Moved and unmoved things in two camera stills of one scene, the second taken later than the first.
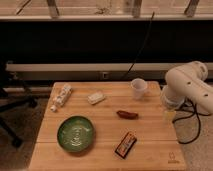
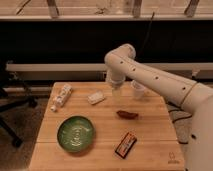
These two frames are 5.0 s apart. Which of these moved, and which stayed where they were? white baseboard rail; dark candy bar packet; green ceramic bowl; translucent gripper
Moved: translucent gripper
Stayed: white baseboard rail; dark candy bar packet; green ceramic bowl
